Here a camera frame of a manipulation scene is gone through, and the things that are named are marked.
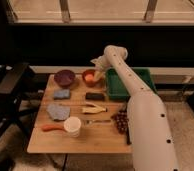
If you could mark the black chair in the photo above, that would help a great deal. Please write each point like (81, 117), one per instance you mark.
(16, 84)

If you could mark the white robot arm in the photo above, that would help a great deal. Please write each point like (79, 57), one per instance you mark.
(152, 142)

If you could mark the orange fruit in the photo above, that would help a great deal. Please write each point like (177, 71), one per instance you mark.
(89, 78)

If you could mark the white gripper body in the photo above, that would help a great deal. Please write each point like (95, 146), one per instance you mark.
(99, 63)

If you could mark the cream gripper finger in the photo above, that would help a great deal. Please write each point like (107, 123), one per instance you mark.
(98, 75)

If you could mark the orange handled spatula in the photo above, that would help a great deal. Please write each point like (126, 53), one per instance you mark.
(47, 128)

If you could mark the red bowl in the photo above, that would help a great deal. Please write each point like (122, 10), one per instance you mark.
(93, 83)

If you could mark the black handled knife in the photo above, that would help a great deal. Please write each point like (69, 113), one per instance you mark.
(128, 141)

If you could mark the black rectangular block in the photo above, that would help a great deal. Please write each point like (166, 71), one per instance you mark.
(94, 96)

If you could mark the bunch of red grapes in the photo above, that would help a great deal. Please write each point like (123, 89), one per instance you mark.
(121, 121)

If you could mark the green plastic bin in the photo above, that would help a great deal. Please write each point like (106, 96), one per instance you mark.
(115, 88)

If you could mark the purple bowl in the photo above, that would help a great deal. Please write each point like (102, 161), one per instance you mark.
(64, 78)

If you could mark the metal fork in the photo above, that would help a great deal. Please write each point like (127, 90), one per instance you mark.
(87, 122)

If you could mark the white paper cup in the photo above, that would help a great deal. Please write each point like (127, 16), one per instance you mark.
(72, 126)

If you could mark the crumpled blue cloth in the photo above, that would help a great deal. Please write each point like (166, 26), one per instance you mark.
(58, 112)

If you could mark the wooden table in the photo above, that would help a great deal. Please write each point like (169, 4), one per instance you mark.
(94, 138)

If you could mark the small blue sponge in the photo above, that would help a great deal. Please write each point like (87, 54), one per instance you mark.
(62, 94)

